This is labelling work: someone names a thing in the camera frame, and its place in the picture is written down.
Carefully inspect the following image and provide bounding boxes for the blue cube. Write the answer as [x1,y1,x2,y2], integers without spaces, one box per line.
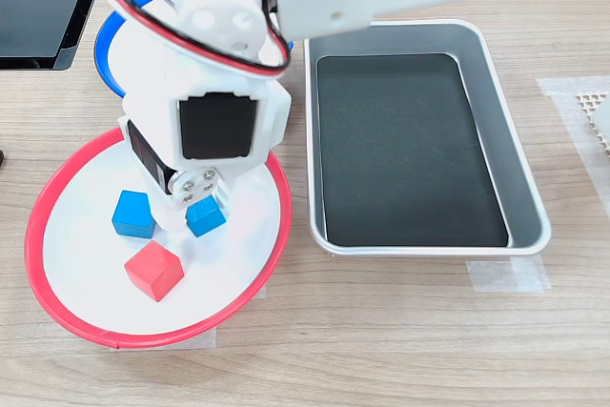
[111,190,157,240]
[184,194,228,238]

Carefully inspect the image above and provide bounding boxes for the red cube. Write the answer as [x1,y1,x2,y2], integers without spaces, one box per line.
[123,240,186,304]

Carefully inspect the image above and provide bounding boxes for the blue-rimmed white plate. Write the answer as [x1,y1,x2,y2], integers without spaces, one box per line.
[92,0,295,103]

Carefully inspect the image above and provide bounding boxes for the red-rimmed white plate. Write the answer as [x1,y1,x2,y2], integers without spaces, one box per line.
[24,126,294,350]

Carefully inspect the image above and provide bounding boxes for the black tray mat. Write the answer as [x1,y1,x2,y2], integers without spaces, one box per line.
[315,52,510,249]

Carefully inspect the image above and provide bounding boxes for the black glossy device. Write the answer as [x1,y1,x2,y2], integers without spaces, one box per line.
[0,0,113,71]

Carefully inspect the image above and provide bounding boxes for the translucent tape strip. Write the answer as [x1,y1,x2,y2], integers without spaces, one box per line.
[465,255,552,294]

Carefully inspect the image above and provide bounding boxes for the steel tray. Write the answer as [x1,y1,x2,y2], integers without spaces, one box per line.
[303,18,553,258]

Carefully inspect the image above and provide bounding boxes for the red black white servo cable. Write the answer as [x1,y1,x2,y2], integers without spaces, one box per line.
[89,0,293,80]

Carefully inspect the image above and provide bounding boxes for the pale perforated base plate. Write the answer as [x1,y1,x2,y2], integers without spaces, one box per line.
[575,91,610,159]

